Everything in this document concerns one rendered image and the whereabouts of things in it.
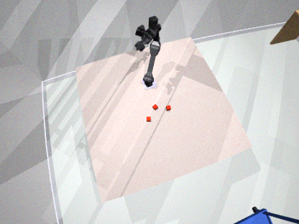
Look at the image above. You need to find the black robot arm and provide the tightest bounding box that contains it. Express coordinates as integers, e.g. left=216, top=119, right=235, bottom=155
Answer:
left=135, top=16, right=161, bottom=88

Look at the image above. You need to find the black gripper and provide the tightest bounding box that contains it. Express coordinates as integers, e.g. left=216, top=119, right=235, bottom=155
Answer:
left=135, top=28, right=157, bottom=52

